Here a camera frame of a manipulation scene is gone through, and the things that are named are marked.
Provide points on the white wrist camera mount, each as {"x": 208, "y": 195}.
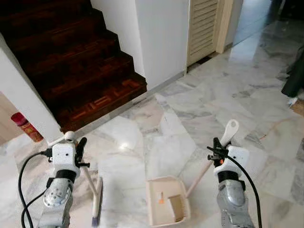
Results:
{"x": 64, "y": 156}
{"x": 236, "y": 156}

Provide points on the beige louvered door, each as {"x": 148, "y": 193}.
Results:
{"x": 204, "y": 28}

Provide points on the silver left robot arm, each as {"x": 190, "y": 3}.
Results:
{"x": 57, "y": 197}

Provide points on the tall black rolled bag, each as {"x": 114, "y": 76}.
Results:
{"x": 294, "y": 76}

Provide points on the brown wooden plank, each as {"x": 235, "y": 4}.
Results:
{"x": 298, "y": 107}

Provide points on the beige hand broom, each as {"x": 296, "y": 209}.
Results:
{"x": 97, "y": 199}

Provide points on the red cylindrical can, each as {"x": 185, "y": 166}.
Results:
{"x": 26, "y": 126}

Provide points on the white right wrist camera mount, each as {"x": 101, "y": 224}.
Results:
{"x": 236, "y": 156}

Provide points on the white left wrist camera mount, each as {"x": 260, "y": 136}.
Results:
{"x": 64, "y": 156}

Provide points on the dark wooden staircase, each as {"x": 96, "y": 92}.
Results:
{"x": 71, "y": 57}

